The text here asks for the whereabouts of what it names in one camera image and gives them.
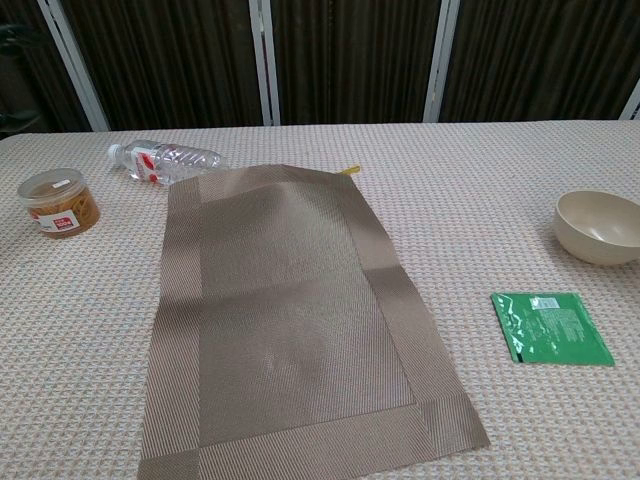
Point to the pink woven tablecloth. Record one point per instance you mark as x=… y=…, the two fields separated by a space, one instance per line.
x=475 y=200

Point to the yellow tape measure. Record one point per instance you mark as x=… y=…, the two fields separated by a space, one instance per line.
x=351 y=170

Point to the white partition post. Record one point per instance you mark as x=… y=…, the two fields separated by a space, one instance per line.
x=265 y=65
x=440 y=65
x=75 y=70
x=632 y=105

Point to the light brown bowl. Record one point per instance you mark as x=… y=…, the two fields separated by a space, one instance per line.
x=595 y=235

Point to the clear plastic water bottle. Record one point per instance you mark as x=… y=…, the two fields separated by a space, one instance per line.
x=165 y=160

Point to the brown woven placemat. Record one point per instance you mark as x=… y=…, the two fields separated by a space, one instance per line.
x=280 y=320

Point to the black pleated curtain panel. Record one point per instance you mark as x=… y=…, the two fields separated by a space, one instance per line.
x=350 y=60
x=55 y=100
x=540 y=60
x=170 y=65

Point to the green foil packet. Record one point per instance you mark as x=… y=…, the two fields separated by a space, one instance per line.
x=555 y=330

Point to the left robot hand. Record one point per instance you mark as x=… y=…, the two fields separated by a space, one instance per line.
x=15 y=75

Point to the clear jar of rubber bands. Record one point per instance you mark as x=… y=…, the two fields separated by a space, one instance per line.
x=60 y=210

